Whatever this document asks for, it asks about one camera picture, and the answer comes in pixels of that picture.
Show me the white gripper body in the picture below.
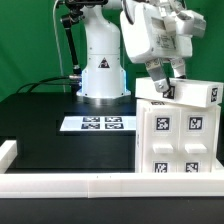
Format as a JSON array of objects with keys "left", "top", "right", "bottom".
[{"left": 120, "top": 1, "right": 192, "bottom": 63}]

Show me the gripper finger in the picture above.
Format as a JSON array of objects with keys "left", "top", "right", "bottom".
[
  {"left": 145, "top": 59, "right": 170, "bottom": 93},
  {"left": 171, "top": 58, "right": 186, "bottom": 79}
]

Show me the white cabinet top block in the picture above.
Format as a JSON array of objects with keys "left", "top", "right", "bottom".
[{"left": 135, "top": 77, "right": 224, "bottom": 108}]

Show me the white cabinet door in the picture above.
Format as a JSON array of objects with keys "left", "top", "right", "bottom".
[
  {"left": 142, "top": 109, "right": 179, "bottom": 173},
  {"left": 178, "top": 109, "right": 215, "bottom": 173}
]

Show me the white cabinet body box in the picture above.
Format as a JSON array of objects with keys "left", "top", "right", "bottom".
[{"left": 135, "top": 99, "right": 221, "bottom": 173}]

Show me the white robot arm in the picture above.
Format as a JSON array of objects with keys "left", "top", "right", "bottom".
[{"left": 78, "top": 0, "right": 193, "bottom": 103}]

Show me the white marker base sheet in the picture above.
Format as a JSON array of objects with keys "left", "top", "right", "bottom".
[{"left": 60, "top": 116, "right": 136, "bottom": 132}]

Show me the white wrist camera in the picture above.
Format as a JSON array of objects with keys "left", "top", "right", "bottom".
[{"left": 149, "top": 0, "right": 207, "bottom": 38}]

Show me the grey thin cable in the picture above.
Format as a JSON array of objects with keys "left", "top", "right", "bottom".
[{"left": 52, "top": 0, "right": 67, "bottom": 94}]

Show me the black cable bundle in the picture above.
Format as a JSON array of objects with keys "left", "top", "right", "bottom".
[{"left": 16, "top": 76, "right": 82, "bottom": 94}]

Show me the white U-shaped frame fence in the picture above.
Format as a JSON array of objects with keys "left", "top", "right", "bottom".
[{"left": 0, "top": 140, "right": 224, "bottom": 198}]

